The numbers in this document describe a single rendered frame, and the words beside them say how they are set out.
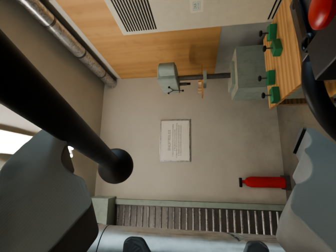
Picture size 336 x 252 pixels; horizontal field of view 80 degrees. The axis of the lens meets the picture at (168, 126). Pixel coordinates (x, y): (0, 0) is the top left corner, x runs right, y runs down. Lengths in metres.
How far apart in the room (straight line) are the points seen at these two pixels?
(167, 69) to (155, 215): 1.98
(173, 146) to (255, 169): 1.20
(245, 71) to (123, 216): 2.49
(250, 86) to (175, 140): 1.35
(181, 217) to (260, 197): 1.10
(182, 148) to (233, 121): 0.85
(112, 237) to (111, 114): 3.06
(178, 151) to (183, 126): 0.39
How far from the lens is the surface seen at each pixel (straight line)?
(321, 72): 0.23
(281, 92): 1.68
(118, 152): 0.20
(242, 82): 2.31
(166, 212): 3.05
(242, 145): 3.09
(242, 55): 2.44
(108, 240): 0.45
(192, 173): 3.01
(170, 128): 3.09
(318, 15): 0.21
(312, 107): 0.37
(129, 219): 3.20
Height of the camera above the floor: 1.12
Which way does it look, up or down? 9 degrees up
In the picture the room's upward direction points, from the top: 91 degrees counter-clockwise
